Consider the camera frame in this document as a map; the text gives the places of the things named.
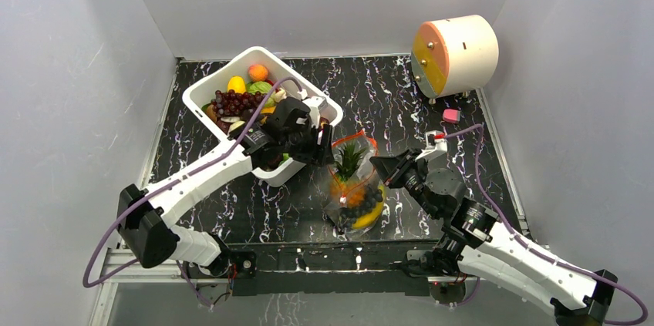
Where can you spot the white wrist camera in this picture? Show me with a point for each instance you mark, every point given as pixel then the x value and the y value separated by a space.
pixel 315 104
pixel 436 146

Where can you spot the green toy cabbage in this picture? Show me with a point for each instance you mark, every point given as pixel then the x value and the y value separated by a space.
pixel 258 91

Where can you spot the yellow toy banana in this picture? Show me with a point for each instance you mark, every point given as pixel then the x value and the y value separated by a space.
pixel 370 208

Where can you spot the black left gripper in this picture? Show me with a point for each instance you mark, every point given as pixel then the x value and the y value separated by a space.
pixel 318 156

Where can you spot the orange toy pineapple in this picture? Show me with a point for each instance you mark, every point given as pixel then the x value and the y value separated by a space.
pixel 345 183

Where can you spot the red toy grapes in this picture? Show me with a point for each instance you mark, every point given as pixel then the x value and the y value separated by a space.
pixel 232 104

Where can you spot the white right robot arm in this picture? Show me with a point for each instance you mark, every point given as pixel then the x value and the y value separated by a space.
pixel 476 242

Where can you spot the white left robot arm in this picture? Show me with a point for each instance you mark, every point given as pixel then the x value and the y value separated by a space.
pixel 148 218

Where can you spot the white plastic bin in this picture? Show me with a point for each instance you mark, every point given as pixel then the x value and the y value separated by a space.
pixel 203 91

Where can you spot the pink eraser block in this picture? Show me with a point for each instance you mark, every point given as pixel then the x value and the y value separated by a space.
pixel 451 116

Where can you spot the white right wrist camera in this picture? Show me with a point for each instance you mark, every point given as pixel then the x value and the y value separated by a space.
pixel 436 146

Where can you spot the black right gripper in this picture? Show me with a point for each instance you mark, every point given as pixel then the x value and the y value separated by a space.
pixel 405 171

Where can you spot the yellow toy lemon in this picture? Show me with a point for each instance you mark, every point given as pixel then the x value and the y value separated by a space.
pixel 237 84

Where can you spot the white cylinder drum toy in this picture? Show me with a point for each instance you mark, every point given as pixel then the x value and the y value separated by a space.
pixel 453 55

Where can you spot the orange toy fruit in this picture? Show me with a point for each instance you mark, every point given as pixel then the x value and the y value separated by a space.
pixel 258 73

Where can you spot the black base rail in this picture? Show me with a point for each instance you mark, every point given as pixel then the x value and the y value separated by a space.
pixel 337 267

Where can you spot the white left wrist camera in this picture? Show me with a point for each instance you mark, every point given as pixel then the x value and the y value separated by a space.
pixel 315 104

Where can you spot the dark blue toy grapes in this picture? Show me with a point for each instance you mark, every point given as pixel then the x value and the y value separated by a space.
pixel 347 214

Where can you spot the clear zip top bag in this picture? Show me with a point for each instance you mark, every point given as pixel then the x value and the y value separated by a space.
pixel 367 173

